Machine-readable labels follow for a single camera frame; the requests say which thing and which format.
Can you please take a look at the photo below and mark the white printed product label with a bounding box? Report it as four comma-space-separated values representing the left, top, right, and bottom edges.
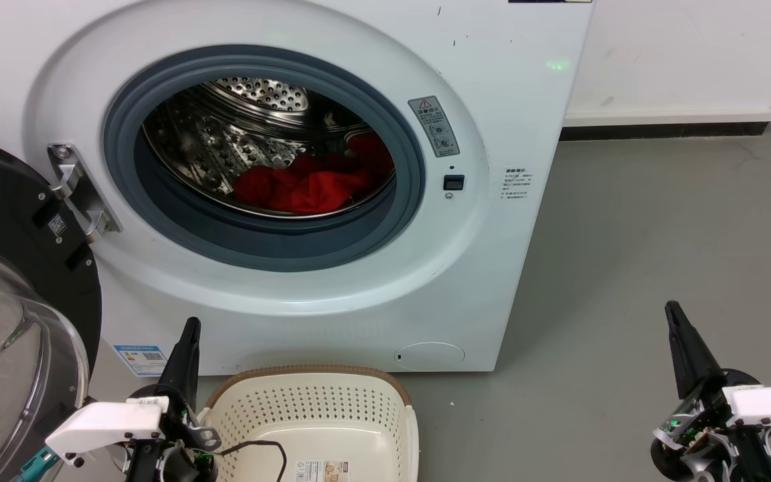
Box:
294, 460, 347, 482

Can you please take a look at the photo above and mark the cream perforated laundry basket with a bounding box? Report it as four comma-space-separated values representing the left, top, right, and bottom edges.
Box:
198, 366, 420, 482

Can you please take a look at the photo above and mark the small white text sticker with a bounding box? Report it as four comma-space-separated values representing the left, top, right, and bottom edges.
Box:
501, 167, 532, 202

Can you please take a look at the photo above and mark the white wall baseboard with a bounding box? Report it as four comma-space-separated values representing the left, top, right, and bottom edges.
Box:
564, 104, 771, 128

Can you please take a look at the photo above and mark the blue energy label sticker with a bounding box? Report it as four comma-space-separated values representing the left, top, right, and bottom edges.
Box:
113, 345, 169, 377

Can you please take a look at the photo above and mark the red and white garment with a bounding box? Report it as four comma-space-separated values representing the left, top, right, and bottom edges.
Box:
232, 132, 395, 215

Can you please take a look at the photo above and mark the grey rubber door gasket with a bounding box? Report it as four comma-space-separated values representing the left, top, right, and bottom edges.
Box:
103, 44, 426, 272

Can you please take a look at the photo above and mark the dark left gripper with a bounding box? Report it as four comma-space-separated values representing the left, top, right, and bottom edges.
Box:
158, 317, 220, 482

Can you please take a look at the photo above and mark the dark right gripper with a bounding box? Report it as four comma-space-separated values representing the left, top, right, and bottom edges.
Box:
650, 301, 761, 482

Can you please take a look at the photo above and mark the grey warning label sticker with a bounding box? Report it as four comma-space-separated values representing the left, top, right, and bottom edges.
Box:
408, 96, 460, 159

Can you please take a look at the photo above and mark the silver metal door hinge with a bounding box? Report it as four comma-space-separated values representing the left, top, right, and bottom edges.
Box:
48, 143, 122, 243

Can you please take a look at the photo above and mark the stainless steel washing machine drum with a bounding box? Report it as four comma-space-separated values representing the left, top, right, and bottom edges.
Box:
143, 77, 396, 218

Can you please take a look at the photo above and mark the white front-load washing machine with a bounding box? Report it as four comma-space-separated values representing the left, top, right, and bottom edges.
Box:
0, 0, 595, 374

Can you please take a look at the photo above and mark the round white filter cover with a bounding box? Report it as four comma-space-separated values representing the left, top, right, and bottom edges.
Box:
394, 342, 466, 371

